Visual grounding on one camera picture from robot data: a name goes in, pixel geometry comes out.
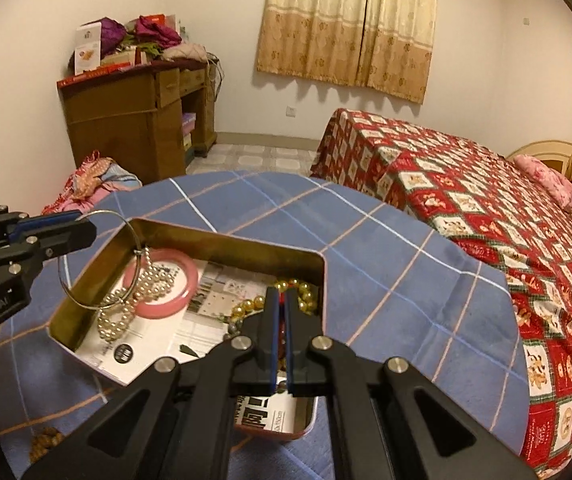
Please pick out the magenta cloth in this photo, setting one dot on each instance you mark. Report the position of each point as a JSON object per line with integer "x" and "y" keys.
{"x": 155, "y": 30}

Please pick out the brown wooden desk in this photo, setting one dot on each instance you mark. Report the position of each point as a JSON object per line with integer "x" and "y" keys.
{"x": 110, "y": 125}

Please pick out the pile of colourful clothes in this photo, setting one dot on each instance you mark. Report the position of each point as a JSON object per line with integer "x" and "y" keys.
{"x": 85, "y": 180}

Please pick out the pink pillow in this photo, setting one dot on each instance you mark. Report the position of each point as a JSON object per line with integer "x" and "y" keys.
{"x": 546, "y": 180}

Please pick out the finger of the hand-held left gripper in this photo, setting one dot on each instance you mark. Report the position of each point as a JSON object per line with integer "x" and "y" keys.
{"x": 40, "y": 222}
{"x": 65, "y": 240}

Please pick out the pink bangle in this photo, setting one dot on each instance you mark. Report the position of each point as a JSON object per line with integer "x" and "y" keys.
{"x": 165, "y": 309}

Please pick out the beige box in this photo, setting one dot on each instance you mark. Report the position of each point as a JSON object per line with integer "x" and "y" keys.
{"x": 118, "y": 57}

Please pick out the white upright carton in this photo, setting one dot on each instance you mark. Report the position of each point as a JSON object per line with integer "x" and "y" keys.
{"x": 88, "y": 47}

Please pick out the blue plaid tablecloth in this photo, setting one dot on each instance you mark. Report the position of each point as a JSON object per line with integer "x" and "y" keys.
{"x": 391, "y": 285}

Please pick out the flat red box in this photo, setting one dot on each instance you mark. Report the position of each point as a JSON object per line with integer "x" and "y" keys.
{"x": 95, "y": 72}

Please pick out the red printed bed sheet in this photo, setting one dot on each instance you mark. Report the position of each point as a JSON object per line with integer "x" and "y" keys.
{"x": 491, "y": 200}

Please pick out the wide beige patterned curtain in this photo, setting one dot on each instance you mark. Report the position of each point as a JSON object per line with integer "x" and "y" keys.
{"x": 341, "y": 25}

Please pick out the pale pink cloth bundle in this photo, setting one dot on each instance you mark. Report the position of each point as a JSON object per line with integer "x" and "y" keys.
{"x": 185, "y": 51}

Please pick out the rectangular metal tin box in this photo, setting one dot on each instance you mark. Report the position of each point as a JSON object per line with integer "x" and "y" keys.
{"x": 165, "y": 237}

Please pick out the stacked boxes under desk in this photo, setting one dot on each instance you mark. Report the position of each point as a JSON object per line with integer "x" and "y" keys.
{"x": 188, "y": 132}

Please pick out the printed paper sheet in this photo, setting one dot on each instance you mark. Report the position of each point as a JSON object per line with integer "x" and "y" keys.
{"x": 165, "y": 330}

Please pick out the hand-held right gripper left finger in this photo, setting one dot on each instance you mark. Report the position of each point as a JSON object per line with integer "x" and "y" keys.
{"x": 272, "y": 350}

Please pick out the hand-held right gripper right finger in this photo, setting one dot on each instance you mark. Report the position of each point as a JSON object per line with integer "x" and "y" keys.
{"x": 292, "y": 350}

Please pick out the purple cloth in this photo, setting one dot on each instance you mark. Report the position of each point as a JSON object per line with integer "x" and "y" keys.
{"x": 113, "y": 32}

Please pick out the cream wooden bed headboard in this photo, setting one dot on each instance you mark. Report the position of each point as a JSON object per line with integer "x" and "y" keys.
{"x": 536, "y": 149}

